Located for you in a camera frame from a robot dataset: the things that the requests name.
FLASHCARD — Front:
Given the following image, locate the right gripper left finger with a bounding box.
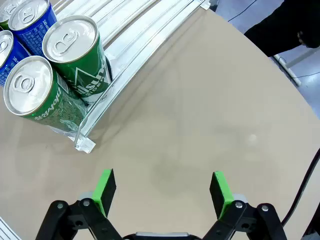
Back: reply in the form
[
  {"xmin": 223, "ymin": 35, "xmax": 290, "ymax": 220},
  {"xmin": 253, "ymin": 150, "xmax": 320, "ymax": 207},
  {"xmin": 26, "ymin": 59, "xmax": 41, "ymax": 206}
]
[{"xmin": 34, "ymin": 168, "xmax": 123, "ymax": 240}]

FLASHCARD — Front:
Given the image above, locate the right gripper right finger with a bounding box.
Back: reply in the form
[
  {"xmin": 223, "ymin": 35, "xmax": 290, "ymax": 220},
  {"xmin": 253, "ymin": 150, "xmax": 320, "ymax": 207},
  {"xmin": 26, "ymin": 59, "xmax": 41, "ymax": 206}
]
[{"xmin": 201, "ymin": 171, "xmax": 288, "ymax": 240}]

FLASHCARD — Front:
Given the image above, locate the clear plastic can dispenser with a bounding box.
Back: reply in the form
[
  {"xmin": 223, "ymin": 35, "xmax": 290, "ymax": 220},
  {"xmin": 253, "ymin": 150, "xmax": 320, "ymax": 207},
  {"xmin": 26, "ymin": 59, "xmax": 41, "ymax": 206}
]
[{"xmin": 44, "ymin": 0, "xmax": 211, "ymax": 154}]

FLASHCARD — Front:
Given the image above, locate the green cider can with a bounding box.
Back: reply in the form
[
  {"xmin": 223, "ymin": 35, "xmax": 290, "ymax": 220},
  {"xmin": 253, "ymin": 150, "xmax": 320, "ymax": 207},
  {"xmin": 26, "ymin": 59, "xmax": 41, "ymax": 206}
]
[
  {"xmin": 3, "ymin": 55, "xmax": 89, "ymax": 135},
  {"xmin": 41, "ymin": 15, "xmax": 113, "ymax": 105}
]

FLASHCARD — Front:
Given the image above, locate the blue Pocari can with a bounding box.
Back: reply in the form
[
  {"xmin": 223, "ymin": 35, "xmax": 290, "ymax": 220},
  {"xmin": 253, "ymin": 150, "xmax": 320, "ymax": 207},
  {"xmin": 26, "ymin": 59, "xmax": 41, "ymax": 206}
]
[
  {"xmin": 8, "ymin": 0, "xmax": 58, "ymax": 57},
  {"xmin": 0, "ymin": 29, "xmax": 32, "ymax": 87}
]

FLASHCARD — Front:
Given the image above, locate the person in black jacket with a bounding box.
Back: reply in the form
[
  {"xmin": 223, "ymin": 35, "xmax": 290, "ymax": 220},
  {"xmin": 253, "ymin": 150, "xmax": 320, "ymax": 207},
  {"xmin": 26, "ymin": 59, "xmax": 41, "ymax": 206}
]
[{"xmin": 244, "ymin": 0, "xmax": 320, "ymax": 58}]

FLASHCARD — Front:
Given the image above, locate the black Pepsi can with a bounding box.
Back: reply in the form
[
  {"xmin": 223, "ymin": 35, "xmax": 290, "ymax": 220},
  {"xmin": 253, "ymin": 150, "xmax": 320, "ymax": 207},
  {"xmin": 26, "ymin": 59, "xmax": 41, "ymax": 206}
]
[{"xmin": 0, "ymin": 0, "xmax": 26, "ymax": 30}]

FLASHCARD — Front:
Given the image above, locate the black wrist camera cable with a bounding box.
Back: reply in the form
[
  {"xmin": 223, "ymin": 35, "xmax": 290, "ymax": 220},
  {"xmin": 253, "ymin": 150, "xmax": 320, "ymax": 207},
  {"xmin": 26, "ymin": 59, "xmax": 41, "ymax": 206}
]
[{"xmin": 281, "ymin": 147, "xmax": 320, "ymax": 224}]

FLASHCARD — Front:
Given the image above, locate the white slotted aluminium frame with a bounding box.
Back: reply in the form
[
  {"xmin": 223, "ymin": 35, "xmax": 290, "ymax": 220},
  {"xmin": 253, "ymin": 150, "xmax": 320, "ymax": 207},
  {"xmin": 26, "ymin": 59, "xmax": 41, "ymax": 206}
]
[{"xmin": 0, "ymin": 216, "xmax": 20, "ymax": 240}]

